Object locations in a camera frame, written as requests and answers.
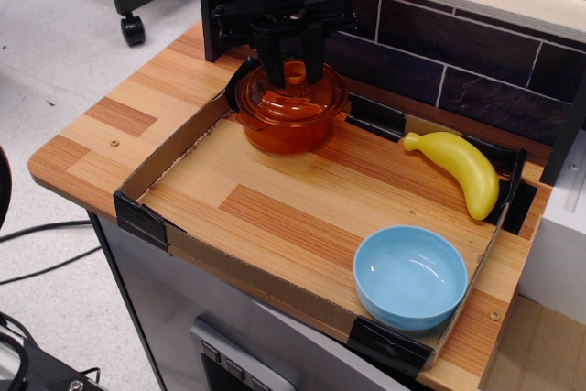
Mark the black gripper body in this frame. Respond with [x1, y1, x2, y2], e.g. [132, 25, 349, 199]
[212, 0, 357, 50]

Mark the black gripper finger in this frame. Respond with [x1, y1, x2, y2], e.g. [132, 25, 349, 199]
[254, 33, 285, 89]
[301, 27, 325, 85]

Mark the orange transparent pot lid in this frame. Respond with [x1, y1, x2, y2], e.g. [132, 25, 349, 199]
[235, 60, 349, 131]

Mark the orange transparent pot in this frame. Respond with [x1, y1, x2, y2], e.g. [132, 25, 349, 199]
[234, 60, 352, 157]

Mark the yellow plastic banana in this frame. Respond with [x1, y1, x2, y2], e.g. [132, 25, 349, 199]
[403, 132, 500, 221]

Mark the light blue bowl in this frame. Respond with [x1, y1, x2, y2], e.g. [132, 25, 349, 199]
[353, 225, 469, 331]

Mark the cardboard fence with black tape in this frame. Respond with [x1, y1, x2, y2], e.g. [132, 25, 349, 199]
[114, 58, 546, 374]

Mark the grey cabinet with buttons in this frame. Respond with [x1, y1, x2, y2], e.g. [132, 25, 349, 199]
[89, 212, 431, 391]

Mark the black equipment bottom left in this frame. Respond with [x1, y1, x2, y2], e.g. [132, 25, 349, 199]
[1, 313, 104, 391]

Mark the black floor cable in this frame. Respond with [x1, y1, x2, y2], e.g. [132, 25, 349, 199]
[0, 220, 103, 286]

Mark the black vertical post right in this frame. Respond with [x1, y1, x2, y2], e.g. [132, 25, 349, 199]
[540, 74, 586, 186]

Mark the white aluminium frame right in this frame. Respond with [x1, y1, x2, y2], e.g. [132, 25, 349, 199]
[520, 130, 586, 323]

